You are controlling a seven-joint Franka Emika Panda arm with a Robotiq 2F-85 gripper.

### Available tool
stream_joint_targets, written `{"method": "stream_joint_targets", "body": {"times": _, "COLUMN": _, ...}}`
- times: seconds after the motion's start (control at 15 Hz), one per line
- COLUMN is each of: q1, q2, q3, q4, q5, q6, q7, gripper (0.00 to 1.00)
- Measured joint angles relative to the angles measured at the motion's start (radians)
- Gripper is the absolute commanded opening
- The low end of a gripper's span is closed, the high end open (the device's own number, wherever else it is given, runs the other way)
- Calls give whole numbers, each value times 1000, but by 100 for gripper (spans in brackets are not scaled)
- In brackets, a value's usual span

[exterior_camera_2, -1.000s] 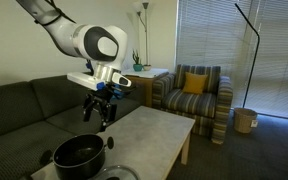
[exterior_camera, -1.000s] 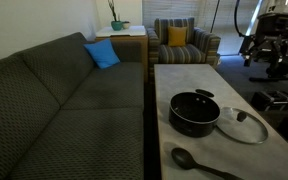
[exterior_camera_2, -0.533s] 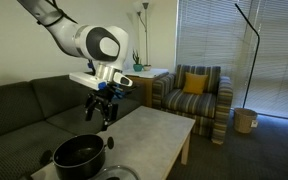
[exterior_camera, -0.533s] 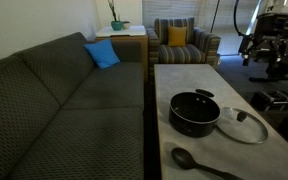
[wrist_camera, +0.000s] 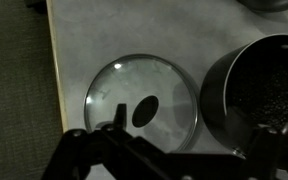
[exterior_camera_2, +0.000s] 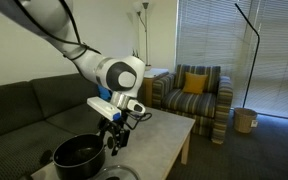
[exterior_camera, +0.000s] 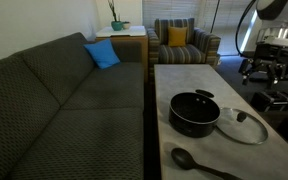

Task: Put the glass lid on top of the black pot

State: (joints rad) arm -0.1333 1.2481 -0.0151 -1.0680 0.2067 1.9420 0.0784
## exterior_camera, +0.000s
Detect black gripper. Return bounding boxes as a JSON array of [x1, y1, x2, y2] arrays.
[[238, 57, 287, 90]]

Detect round glass pot lid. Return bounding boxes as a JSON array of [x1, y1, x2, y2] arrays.
[[216, 106, 269, 145]]

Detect black cooking pot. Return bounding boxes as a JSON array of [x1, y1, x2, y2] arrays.
[[168, 88, 222, 139]]

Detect wooden side table white top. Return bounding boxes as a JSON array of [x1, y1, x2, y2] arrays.
[[94, 25, 149, 83]]

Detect plant in teal pot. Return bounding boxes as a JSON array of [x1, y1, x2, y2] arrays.
[[107, 0, 124, 32]]

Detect light grey coffee table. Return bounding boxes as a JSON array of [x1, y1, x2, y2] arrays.
[[153, 63, 288, 180]]

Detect striped fabric armchair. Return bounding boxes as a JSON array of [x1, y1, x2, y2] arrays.
[[146, 17, 222, 84]]

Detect yellow throw cushion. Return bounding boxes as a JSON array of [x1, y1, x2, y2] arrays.
[[167, 26, 188, 48]]

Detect black plastic serving spoon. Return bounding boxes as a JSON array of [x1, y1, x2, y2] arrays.
[[170, 147, 245, 180]]

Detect white window blinds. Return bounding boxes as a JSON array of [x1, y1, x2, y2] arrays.
[[141, 0, 260, 56]]

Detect blue throw cushion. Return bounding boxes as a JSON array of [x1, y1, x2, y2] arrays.
[[83, 38, 121, 70]]

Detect dark grey fabric sofa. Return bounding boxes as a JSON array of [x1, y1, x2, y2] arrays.
[[0, 31, 146, 180]]

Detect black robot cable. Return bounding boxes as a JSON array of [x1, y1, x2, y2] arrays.
[[234, 0, 259, 58]]

